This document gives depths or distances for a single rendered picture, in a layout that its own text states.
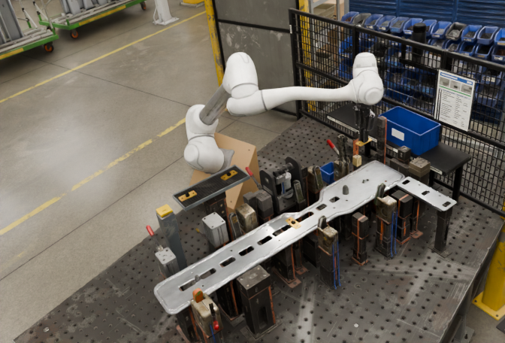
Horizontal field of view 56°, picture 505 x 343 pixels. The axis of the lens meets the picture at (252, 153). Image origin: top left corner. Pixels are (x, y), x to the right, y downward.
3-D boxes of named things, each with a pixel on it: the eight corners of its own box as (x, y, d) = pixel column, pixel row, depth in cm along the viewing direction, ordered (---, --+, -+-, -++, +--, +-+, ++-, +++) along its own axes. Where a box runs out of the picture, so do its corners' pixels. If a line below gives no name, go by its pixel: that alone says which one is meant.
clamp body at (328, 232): (331, 294, 226) (328, 241, 208) (314, 279, 235) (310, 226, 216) (345, 284, 230) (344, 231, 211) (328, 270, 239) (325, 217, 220)
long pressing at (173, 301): (173, 322, 188) (172, 319, 187) (149, 288, 205) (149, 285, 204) (408, 177, 247) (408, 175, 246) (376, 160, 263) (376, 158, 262)
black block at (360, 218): (362, 270, 236) (363, 226, 221) (347, 258, 244) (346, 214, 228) (373, 262, 240) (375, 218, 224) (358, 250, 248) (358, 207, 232)
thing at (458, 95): (468, 134, 246) (476, 79, 229) (432, 119, 262) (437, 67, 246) (471, 132, 247) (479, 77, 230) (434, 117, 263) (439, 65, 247)
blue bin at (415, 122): (418, 156, 255) (420, 135, 248) (376, 135, 277) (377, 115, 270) (439, 144, 261) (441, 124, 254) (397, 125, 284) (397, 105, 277)
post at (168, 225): (180, 285, 242) (161, 220, 218) (173, 277, 247) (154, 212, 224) (193, 278, 245) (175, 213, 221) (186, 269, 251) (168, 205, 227)
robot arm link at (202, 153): (205, 177, 285) (180, 171, 267) (201, 148, 291) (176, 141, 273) (226, 168, 277) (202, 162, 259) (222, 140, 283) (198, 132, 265)
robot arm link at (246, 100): (262, 105, 216) (258, 79, 220) (225, 115, 220) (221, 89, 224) (269, 115, 228) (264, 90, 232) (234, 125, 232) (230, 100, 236)
